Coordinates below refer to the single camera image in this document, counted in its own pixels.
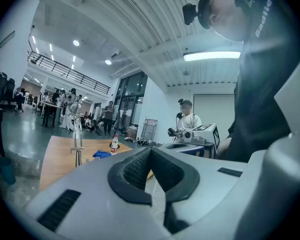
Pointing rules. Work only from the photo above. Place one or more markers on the person's right forearm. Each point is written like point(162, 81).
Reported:
point(223, 147)

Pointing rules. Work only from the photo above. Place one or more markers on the glass doors with dark frame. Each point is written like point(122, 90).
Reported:
point(130, 99)

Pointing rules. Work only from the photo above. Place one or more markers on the clear water bottle red label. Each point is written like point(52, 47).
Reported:
point(114, 145)

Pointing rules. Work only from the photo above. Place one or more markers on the folding hand cart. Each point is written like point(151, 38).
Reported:
point(149, 129)

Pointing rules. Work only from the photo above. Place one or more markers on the black head-mounted camera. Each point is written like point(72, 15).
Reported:
point(189, 13)

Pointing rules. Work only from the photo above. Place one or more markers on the person's black shirt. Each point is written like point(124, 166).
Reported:
point(260, 96)

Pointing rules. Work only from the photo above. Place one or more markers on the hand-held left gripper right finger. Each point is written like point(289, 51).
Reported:
point(210, 184)

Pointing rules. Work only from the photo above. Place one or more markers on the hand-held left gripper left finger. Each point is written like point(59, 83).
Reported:
point(95, 199)

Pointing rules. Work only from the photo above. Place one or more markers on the black balcony railing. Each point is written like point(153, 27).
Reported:
point(72, 72)

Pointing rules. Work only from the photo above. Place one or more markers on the blue cloth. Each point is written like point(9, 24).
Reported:
point(102, 154)

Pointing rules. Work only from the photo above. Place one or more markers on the black cone-shaped stand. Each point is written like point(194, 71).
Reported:
point(119, 122)

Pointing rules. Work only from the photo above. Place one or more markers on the long ceiling light panel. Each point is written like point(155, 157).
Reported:
point(211, 55)

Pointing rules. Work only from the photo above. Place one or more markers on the round ceiling light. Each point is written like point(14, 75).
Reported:
point(76, 43)
point(108, 62)

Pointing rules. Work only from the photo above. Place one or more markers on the black-legged table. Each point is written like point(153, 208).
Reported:
point(48, 114)

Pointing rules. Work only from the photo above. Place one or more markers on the person's face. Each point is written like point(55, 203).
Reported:
point(227, 19)

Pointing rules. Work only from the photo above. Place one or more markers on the blue plastic cup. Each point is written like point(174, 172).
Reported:
point(7, 170)

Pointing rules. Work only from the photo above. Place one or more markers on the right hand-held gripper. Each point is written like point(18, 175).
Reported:
point(207, 132)

